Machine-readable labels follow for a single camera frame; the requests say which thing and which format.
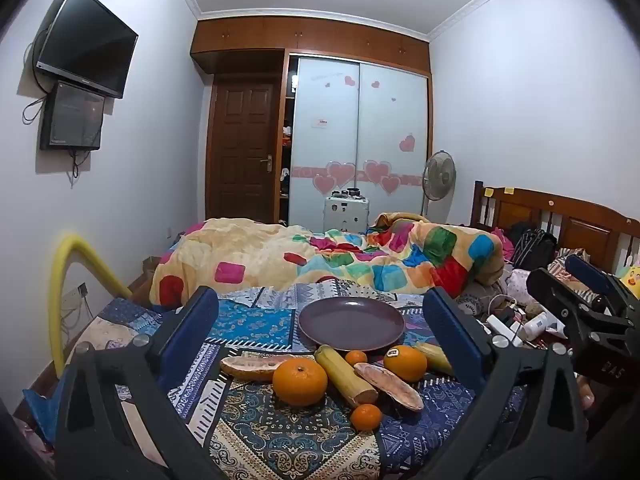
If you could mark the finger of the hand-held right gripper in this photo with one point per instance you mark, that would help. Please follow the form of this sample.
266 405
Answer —
560 300
592 275

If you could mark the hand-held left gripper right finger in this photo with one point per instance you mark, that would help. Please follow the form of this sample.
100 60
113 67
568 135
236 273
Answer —
450 330

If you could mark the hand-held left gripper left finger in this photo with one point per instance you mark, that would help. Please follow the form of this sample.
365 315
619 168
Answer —
192 330

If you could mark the orange with round sticker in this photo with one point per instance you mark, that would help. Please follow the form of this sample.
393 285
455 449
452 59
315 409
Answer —
407 365

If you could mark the small mandarin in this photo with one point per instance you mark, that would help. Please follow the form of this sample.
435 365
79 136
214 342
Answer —
356 358
366 417

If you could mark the purple plate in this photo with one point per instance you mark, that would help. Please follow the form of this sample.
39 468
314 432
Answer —
350 322

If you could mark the long sugarcane piece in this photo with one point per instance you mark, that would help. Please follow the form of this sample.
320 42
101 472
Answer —
345 375

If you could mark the large orange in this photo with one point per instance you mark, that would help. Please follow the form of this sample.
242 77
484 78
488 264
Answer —
300 381

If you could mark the person's right hand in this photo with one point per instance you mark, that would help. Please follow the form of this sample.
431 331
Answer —
586 394

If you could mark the white plastic bottle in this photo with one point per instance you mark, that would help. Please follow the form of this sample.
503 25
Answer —
535 325

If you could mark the yellow face plush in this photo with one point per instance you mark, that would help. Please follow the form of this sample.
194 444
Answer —
629 277

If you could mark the grey printed cloth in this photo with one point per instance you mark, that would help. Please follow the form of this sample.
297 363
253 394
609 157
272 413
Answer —
480 297

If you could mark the white power strip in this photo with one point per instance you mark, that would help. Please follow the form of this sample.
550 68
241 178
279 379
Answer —
502 330

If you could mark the wooden bed headboard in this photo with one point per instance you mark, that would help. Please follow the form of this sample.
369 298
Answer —
575 225

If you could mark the black backpack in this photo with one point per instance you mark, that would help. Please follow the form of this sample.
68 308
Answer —
532 249

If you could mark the magenta cloth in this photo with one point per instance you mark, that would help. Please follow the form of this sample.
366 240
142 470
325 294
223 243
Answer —
502 242

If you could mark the colourful patchwork quilt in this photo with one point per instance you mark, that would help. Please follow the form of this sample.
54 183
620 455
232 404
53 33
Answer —
250 250

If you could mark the blue patterned blanket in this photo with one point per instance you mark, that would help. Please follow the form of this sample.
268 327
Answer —
260 430

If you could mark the yellow foam tube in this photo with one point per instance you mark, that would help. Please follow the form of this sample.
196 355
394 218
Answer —
70 247

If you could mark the standing electric fan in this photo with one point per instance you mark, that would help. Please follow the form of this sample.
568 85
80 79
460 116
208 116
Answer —
440 172

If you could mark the brown wooden door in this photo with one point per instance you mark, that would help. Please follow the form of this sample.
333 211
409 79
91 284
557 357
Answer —
242 150

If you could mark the wooden wardrobe with sliding doors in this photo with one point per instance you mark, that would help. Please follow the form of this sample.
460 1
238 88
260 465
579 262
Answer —
325 120

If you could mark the wall power socket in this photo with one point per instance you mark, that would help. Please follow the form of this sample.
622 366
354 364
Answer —
81 289

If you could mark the small black wall monitor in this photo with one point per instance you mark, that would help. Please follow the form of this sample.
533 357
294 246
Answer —
72 117

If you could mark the black wall television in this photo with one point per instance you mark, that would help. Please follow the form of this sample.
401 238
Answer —
87 42

